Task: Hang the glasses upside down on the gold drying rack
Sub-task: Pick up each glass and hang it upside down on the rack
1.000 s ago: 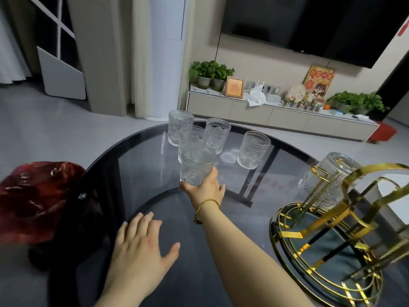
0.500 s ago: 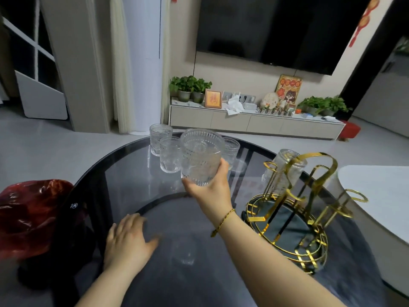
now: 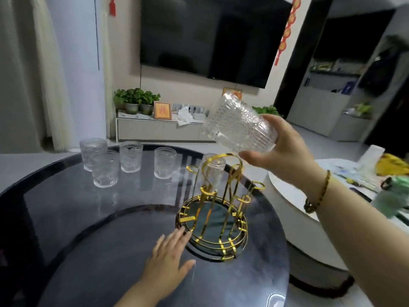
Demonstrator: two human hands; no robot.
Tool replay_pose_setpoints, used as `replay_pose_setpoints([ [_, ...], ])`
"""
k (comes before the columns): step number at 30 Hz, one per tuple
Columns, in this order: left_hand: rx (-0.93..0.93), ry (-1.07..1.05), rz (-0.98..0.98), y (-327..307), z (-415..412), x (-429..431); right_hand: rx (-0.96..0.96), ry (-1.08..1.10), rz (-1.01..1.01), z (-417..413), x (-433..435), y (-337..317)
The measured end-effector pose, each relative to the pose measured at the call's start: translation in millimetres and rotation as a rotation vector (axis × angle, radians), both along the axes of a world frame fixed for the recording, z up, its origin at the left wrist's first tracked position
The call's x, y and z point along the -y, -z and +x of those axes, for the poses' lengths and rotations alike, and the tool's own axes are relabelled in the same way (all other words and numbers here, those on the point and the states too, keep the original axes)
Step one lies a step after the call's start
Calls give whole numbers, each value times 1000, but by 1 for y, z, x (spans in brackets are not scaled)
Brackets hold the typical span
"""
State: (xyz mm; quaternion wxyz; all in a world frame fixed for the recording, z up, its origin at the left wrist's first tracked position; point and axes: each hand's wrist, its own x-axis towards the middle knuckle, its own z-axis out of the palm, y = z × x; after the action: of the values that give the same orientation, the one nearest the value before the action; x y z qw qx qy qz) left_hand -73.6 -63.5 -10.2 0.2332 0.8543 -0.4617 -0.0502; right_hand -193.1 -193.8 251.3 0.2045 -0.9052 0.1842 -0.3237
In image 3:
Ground black flat remote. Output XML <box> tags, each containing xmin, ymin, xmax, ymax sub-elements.
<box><xmin>349</xmin><ymin>187</ymin><xmax>373</xmax><ymax>204</ymax></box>

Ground yellow plastic bag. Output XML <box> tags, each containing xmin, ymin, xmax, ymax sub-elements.
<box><xmin>376</xmin><ymin>153</ymin><xmax>409</xmax><ymax>177</ymax></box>

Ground white paper roll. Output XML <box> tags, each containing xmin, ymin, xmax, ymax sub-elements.
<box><xmin>357</xmin><ymin>145</ymin><xmax>386</xmax><ymax>177</ymax></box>

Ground green potted plant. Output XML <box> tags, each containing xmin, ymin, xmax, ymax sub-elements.
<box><xmin>124</xmin><ymin>88</ymin><xmax>144</xmax><ymax>115</ymax></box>
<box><xmin>113</xmin><ymin>89</ymin><xmax>127</xmax><ymax>110</ymax></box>
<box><xmin>140</xmin><ymin>91</ymin><xmax>161</xmax><ymax>116</ymax></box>

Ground dark hanging jacket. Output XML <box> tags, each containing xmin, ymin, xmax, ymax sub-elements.
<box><xmin>357</xmin><ymin>34</ymin><xmax>404</xmax><ymax>97</ymax></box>

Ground clear textured glass tumbler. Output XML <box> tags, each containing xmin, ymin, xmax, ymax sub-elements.
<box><xmin>119</xmin><ymin>141</ymin><xmax>144</xmax><ymax>174</ymax></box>
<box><xmin>154</xmin><ymin>147</ymin><xmax>177</xmax><ymax>180</ymax></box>
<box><xmin>90</xmin><ymin>150</ymin><xmax>120</xmax><ymax>188</ymax></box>
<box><xmin>79</xmin><ymin>138</ymin><xmax>108</xmax><ymax>172</ymax></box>
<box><xmin>201</xmin><ymin>153</ymin><xmax>227</xmax><ymax>193</ymax></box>

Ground person's left hand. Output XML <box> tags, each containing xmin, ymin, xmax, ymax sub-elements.
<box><xmin>140</xmin><ymin>226</ymin><xmax>196</xmax><ymax>300</ymax></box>

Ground white floor air conditioner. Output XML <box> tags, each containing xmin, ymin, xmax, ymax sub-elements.
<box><xmin>45</xmin><ymin>0</ymin><xmax>107</xmax><ymax>148</ymax></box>

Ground white low television cabinet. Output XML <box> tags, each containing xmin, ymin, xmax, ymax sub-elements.
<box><xmin>115</xmin><ymin>111</ymin><xmax>215</xmax><ymax>143</ymax></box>

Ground gold wire cup rack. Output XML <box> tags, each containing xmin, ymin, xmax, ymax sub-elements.
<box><xmin>175</xmin><ymin>153</ymin><xmax>266</xmax><ymax>263</ymax></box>

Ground white wall sockets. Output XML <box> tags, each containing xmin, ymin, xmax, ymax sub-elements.
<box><xmin>172</xmin><ymin>103</ymin><xmax>210</xmax><ymax>120</ymax></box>

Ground white storage cabinet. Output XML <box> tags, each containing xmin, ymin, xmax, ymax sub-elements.
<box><xmin>287</xmin><ymin>70</ymin><xmax>361</xmax><ymax>138</ymax></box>

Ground clear ribbed glass pitcher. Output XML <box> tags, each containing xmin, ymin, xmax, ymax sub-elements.
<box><xmin>202</xmin><ymin>92</ymin><xmax>279</xmax><ymax>154</ymax></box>

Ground green drink bottle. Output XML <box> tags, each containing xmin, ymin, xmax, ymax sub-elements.
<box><xmin>372</xmin><ymin>175</ymin><xmax>409</xmax><ymax>220</ymax></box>

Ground red gold hanging decoration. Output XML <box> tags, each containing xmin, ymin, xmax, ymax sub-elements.
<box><xmin>274</xmin><ymin>0</ymin><xmax>302</xmax><ymax>67</ymax></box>

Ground leafy green plant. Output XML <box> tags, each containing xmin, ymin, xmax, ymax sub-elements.
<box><xmin>252</xmin><ymin>105</ymin><xmax>282</xmax><ymax>117</ymax></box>

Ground person's left forearm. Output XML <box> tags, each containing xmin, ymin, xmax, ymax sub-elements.
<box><xmin>114</xmin><ymin>279</ymin><xmax>168</xmax><ymax>307</ymax></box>

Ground crumpled white tissue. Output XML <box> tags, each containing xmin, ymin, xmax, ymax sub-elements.
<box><xmin>175</xmin><ymin>106</ymin><xmax>196</xmax><ymax>126</ymax></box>

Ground white round coffee table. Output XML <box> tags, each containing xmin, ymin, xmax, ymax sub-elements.
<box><xmin>261</xmin><ymin>158</ymin><xmax>409</xmax><ymax>299</ymax></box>

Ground braided brown gold bracelet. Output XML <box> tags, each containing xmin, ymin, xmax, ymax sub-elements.
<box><xmin>303</xmin><ymin>169</ymin><xmax>332</xmax><ymax>214</ymax></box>

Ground black wall television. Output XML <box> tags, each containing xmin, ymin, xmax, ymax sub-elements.
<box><xmin>140</xmin><ymin>0</ymin><xmax>293</xmax><ymax>89</ymax></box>

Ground small orange wall picture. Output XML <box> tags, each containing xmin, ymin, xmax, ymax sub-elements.
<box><xmin>222</xmin><ymin>87</ymin><xmax>243</xmax><ymax>100</ymax></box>

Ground person's right hand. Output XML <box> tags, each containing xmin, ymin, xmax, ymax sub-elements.
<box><xmin>239</xmin><ymin>114</ymin><xmax>327</xmax><ymax>196</ymax></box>

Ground cream sheer curtain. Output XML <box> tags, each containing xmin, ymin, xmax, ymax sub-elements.
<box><xmin>30</xmin><ymin>0</ymin><xmax>78</xmax><ymax>153</ymax></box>

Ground orange framed picture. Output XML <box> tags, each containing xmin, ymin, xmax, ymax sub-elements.
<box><xmin>153</xmin><ymin>101</ymin><xmax>173</xmax><ymax>120</ymax></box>

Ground person's right forearm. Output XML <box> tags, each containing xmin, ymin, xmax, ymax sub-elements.
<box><xmin>305</xmin><ymin>171</ymin><xmax>409</xmax><ymax>307</ymax></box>

